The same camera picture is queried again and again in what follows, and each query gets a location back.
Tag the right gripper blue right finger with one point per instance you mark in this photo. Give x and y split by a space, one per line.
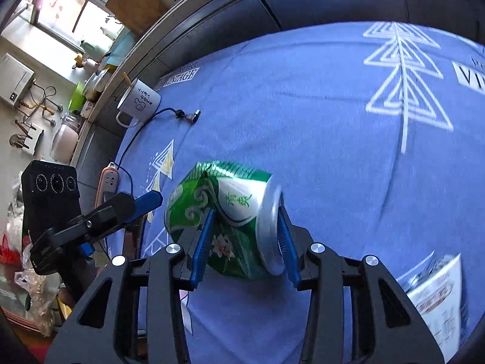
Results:
287 248

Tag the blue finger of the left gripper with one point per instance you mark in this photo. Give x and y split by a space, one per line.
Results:
145 204
99 223

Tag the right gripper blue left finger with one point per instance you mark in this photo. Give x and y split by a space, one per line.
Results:
201 252

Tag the crushed green beer can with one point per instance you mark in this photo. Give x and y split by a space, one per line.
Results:
246 200

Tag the red yellow cardboard box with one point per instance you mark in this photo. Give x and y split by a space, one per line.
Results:
436 287

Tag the white power strip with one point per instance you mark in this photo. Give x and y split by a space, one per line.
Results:
108 183

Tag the white enamel mug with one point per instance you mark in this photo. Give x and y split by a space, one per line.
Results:
139 102

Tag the white water heater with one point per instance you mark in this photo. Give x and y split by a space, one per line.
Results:
15 79

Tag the blue printed tablecloth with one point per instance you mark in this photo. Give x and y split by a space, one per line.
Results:
374 130

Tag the wooden cutting board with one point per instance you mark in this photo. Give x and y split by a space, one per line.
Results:
137 15

